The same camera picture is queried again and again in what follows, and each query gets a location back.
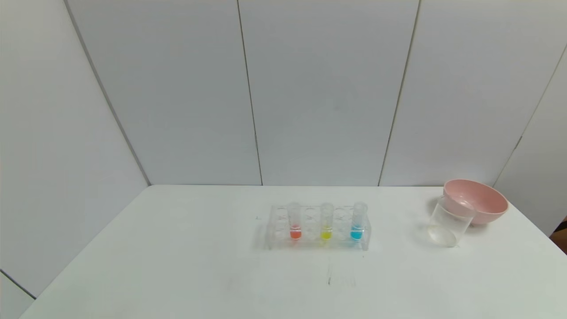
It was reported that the test tube with blue pigment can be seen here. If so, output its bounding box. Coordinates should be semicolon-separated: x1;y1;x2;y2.
350;202;369;242

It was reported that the test tube with red pigment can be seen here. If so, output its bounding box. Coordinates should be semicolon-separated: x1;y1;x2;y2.
287;202;303;241

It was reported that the clear plastic test tube rack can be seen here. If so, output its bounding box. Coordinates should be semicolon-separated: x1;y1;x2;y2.
266;204;372;252

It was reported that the pink bowl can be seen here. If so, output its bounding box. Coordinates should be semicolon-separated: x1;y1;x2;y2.
443;179;509;226

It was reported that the test tube with yellow pigment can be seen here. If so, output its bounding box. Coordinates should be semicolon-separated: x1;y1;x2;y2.
320;202;334;241

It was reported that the clear plastic cup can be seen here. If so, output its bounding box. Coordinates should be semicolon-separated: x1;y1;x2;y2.
427;195;477;248

